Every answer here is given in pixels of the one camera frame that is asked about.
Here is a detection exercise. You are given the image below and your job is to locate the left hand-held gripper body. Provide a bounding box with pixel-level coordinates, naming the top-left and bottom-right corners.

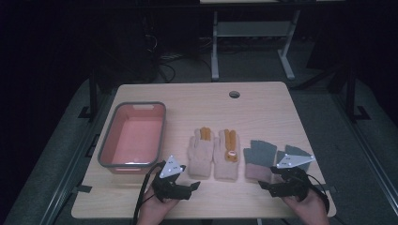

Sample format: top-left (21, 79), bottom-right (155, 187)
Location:
top-left (151, 155), bottom-right (192, 203)

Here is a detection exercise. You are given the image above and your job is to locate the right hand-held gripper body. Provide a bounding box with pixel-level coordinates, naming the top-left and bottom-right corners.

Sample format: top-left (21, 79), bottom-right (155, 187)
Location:
top-left (269, 154), bottom-right (316, 203)

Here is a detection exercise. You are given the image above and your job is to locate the beige knit glove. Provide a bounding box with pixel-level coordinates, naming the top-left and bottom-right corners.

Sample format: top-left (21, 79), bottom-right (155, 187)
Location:
top-left (187, 127), bottom-right (216, 179)

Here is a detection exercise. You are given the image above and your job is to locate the beige knit glove bear face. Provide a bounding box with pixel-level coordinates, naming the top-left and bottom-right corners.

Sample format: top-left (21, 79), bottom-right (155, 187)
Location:
top-left (213, 128), bottom-right (241, 181)

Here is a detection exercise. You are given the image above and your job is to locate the pink basin with grey rim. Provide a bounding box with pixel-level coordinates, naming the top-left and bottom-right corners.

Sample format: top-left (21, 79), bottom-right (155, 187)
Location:
top-left (97, 100), bottom-right (167, 175)

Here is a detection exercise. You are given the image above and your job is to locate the person's right hand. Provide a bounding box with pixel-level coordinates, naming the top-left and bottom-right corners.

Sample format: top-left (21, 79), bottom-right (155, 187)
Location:
top-left (281, 187), bottom-right (330, 225)

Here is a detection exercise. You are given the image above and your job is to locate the person's left hand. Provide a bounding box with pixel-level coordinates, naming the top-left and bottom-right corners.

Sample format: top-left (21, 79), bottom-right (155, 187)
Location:
top-left (136, 186), bottom-right (180, 225)

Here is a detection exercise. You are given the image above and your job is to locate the black metal stand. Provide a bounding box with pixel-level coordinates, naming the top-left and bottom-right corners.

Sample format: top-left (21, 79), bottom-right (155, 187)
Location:
top-left (78, 67), bottom-right (99, 122)
top-left (344, 66), bottom-right (372, 123)

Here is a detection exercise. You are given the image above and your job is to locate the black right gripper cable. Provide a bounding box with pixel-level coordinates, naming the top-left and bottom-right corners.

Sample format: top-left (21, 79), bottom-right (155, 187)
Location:
top-left (307, 173), bottom-right (331, 216)

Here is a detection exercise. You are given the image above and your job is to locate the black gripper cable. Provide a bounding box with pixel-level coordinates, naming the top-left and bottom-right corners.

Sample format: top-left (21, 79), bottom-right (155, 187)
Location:
top-left (131, 160), bottom-right (167, 225)
top-left (307, 173), bottom-right (331, 216)

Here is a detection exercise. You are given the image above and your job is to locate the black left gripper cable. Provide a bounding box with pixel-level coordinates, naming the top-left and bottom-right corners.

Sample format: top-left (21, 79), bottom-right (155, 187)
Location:
top-left (131, 160), bottom-right (167, 225)

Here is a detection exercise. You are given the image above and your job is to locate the tangle of floor cables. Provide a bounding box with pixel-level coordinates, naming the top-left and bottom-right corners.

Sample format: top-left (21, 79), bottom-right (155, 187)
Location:
top-left (145, 33), bottom-right (214, 83)

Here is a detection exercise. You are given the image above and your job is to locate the white metal table frame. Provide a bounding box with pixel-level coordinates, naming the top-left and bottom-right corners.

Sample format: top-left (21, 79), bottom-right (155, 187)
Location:
top-left (210, 8), bottom-right (302, 82)

